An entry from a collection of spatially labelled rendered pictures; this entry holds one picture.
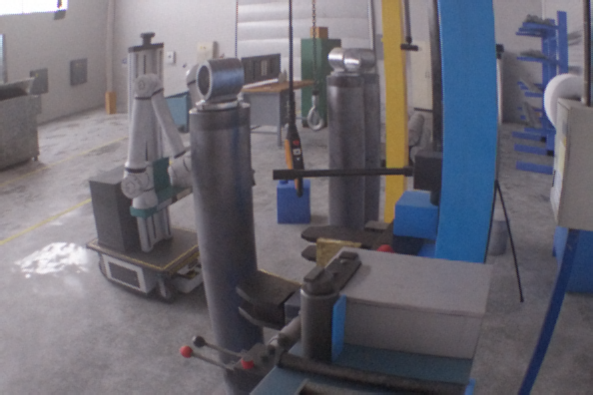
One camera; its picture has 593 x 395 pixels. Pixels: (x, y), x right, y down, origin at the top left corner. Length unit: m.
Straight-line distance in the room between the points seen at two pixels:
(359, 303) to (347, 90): 1.88
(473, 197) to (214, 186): 0.83
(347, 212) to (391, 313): 1.95
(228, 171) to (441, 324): 0.92
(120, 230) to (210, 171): 1.86
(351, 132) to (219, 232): 1.33
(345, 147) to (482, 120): 1.65
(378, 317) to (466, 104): 0.59
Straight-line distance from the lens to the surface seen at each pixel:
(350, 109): 2.76
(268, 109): 7.51
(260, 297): 1.38
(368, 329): 1.03
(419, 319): 0.99
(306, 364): 0.95
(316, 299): 0.92
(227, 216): 1.64
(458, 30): 1.24
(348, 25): 12.59
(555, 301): 1.78
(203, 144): 1.59
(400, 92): 3.97
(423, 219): 1.54
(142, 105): 2.73
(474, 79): 1.24
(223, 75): 1.57
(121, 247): 3.44
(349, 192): 2.87
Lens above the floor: 1.70
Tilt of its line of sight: 18 degrees down
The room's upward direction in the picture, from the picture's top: 1 degrees counter-clockwise
